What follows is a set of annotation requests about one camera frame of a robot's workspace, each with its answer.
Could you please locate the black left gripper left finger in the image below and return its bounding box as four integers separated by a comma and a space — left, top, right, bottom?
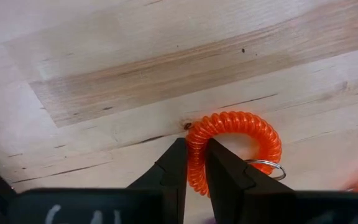
126, 138, 188, 224

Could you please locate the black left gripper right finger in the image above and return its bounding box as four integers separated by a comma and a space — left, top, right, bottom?
205, 138, 296, 224

